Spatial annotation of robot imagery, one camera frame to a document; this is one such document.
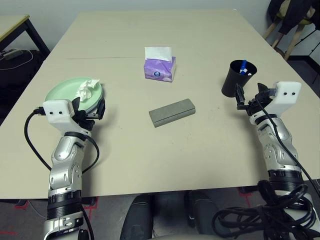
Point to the dark grey robot torso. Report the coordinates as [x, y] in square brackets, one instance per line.
[140, 220]

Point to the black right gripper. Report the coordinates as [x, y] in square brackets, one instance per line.
[258, 103]

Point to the blue pen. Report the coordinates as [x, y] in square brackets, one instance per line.
[244, 63]

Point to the green plastic plate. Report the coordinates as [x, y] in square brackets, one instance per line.
[62, 92]

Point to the grey power adapter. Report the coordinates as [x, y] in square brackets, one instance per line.
[12, 53]

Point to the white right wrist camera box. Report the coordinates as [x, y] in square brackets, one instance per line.
[287, 96]

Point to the purple tissue pack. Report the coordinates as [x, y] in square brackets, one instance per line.
[157, 68]

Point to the wooden chair with jacket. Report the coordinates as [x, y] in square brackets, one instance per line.
[292, 15]

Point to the beige stool cushion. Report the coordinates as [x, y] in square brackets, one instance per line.
[284, 7]

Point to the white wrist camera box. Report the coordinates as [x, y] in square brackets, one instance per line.
[58, 112]
[287, 96]

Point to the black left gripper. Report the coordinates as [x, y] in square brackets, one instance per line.
[86, 120]

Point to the white tissue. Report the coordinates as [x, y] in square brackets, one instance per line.
[86, 90]

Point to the wooden stool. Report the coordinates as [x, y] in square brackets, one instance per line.
[295, 40]

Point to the blue plastic plate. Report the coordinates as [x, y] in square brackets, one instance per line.
[101, 96]

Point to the grey glasses case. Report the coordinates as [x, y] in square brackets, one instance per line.
[172, 112]

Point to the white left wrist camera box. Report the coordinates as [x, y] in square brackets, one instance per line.
[58, 112]

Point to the black paper cup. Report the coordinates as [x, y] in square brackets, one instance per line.
[232, 85]

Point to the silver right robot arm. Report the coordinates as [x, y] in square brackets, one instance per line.
[277, 142]

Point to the beige side table black legs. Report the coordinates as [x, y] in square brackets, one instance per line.
[12, 25]

